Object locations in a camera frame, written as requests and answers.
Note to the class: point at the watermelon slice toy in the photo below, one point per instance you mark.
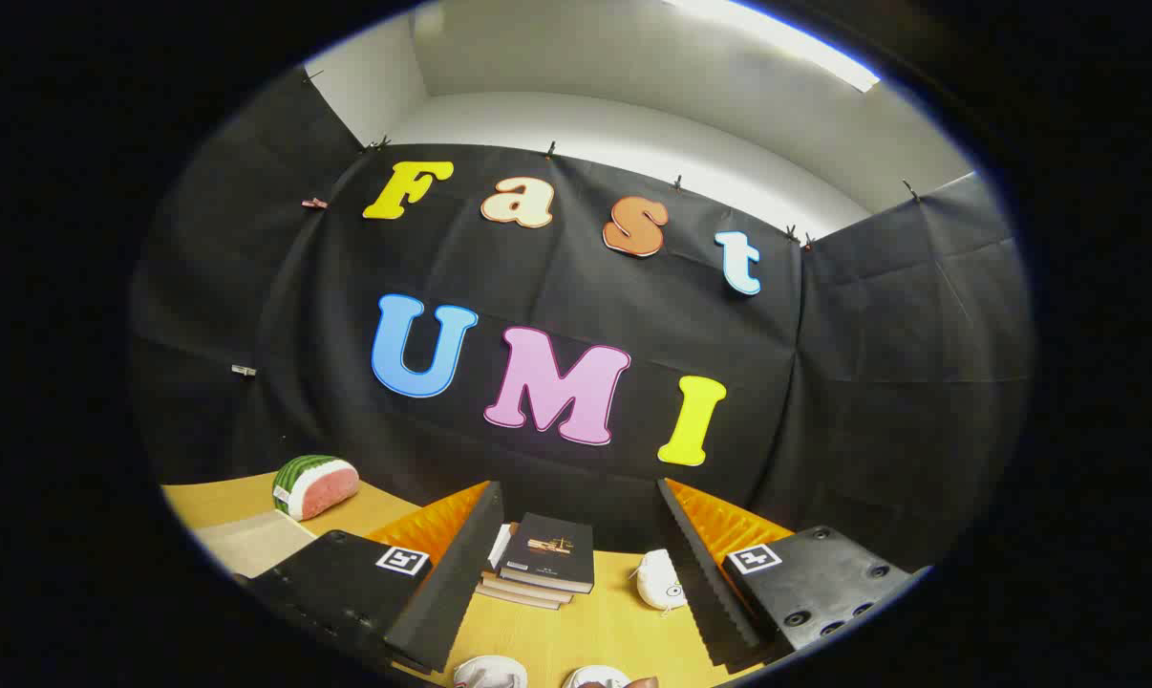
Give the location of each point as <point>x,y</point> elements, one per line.
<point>323,487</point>

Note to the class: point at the black hardcover book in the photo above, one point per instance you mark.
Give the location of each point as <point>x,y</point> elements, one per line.
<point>547,549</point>

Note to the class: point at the white plush pouch with eyes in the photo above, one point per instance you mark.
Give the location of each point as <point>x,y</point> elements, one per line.
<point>654,581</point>

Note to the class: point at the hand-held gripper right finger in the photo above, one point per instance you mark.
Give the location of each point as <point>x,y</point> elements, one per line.
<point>705,592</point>

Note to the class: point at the beige fabric storage box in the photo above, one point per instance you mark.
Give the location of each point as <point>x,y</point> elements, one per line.
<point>251,545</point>

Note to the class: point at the dark book with cream pages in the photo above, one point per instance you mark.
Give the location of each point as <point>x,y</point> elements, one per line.
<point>514,601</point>
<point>528,590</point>

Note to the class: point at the white canvas shoe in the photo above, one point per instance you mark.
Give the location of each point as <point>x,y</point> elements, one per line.
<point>595,678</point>
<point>490,674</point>

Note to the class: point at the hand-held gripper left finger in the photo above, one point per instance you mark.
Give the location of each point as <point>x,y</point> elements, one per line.
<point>457,592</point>

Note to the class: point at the white and black paperback book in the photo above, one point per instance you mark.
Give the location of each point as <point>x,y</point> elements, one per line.
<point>500,549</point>

